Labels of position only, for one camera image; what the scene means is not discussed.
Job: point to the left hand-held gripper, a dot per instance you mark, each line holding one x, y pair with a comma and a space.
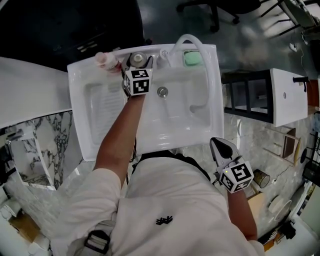
138, 82

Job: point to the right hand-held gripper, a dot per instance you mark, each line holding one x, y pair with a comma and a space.
237, 176

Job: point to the person's right forearm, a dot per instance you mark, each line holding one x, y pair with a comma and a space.
241, 215

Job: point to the person's left forearm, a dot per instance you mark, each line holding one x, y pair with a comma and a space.
117, 140

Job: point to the pink plastic bottle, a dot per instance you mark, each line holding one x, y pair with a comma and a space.
107, 62

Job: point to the metal sink drain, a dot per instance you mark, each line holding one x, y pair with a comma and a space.
162, 91

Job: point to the white sink basin table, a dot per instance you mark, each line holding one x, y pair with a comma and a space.
180, 125

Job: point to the white square sink top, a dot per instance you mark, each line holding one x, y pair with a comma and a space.
287, 100

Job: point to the black office printer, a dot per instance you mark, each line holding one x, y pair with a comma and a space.
87, 25

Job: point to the white curved faucet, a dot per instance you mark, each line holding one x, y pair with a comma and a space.
208, 75

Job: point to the person's white shirt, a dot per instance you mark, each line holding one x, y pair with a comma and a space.
175, 207

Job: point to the black office chair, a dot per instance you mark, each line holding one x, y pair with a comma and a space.
212, 10

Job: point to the black faucet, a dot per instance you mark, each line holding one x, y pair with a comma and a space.
301, 80

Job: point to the marble pattern cabinet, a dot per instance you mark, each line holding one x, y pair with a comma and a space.
50, 135

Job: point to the wooden frame chair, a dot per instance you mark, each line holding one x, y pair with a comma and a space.
288, 145

